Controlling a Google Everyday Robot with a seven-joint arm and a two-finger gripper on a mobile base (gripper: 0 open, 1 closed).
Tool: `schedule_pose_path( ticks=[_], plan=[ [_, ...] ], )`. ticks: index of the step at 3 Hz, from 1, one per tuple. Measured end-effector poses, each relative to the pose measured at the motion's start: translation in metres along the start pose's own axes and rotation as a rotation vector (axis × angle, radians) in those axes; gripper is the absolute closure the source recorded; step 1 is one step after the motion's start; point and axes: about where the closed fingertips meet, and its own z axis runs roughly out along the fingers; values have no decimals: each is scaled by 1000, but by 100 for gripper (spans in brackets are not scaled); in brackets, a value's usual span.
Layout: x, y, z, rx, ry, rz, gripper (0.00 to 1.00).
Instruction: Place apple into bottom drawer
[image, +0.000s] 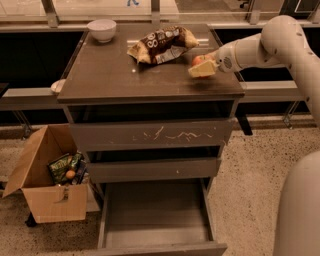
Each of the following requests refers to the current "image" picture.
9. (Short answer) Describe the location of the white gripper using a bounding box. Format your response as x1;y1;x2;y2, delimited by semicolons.
188;42;241;78

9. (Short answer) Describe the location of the red apple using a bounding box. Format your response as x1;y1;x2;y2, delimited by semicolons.
192;55;211;64

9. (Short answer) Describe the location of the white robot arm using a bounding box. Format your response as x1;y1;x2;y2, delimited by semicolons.
189;15;320;256

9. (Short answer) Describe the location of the grey drawer cabinet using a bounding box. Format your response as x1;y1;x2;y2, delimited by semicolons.
56;22;246;198

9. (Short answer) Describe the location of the top grey drawer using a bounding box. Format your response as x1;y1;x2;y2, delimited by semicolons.
70;118;234;152

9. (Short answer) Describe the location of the middle grey drawer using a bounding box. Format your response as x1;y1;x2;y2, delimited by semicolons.
88;157;221;183

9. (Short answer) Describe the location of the bottom grey open drawer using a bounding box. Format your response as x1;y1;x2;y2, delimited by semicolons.
89;179;227;256

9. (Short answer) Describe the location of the brown chip bag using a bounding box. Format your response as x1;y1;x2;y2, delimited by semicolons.
127;26;199;65

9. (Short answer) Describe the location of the white ceramic bowl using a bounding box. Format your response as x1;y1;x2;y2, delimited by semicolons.
87;19;117;43

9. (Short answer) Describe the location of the blue snack packet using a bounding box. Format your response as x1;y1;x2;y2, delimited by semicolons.
71;160;87;185

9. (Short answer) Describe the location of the small orange fruit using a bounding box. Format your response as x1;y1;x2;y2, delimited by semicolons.
66;170;75;179

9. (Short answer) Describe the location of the green snack bag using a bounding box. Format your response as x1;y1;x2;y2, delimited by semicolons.
47;152;83;184

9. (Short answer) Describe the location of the cardboard box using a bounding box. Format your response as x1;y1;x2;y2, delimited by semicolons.
3;124;87;223

